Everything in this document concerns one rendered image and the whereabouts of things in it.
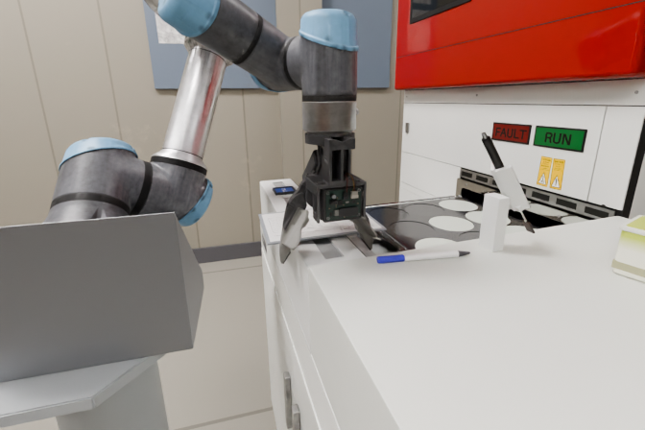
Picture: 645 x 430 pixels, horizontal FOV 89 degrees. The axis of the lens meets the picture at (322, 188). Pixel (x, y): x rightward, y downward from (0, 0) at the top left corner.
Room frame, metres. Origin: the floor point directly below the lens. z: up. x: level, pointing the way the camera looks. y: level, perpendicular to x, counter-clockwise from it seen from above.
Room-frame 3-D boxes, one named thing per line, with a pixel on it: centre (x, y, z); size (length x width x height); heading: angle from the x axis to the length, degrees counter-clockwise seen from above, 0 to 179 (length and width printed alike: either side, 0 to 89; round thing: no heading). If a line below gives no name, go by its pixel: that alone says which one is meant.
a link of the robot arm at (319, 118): (0.47, -0.01, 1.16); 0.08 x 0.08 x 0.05
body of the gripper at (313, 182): (0.46, -0.01, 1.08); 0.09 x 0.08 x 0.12; 17
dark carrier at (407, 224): (0.74, -0.31, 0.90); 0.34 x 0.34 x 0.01; 17
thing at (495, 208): (0.47, -0.28, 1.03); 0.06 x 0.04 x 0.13; 107
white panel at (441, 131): (0.99, -0.46, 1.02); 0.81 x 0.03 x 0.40; 17
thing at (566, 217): (0.82, -0.50, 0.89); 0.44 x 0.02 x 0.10; 17
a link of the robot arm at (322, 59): (0.47, -0.01, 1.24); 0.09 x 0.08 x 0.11; 41
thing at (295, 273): (0.70, 0.06, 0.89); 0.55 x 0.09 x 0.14; 17
